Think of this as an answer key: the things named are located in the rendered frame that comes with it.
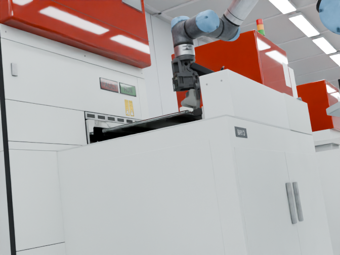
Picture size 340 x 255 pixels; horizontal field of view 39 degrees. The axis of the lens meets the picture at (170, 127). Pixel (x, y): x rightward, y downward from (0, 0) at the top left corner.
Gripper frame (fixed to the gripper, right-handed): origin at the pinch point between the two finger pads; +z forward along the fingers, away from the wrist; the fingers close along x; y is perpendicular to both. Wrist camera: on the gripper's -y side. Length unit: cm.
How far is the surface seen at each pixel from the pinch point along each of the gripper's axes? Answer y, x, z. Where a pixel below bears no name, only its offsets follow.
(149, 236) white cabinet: 28, 21, 40
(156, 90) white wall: -75, -334, -92
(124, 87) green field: 19.5, -33.0, -18.8
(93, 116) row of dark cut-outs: 35.7, -17.1, -4.1
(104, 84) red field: 29.2, -23.5, -18.0
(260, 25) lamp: -148, -213, -117
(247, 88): -7.0, 28.1, -0.5
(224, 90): 4.1, 36.5, 1.6
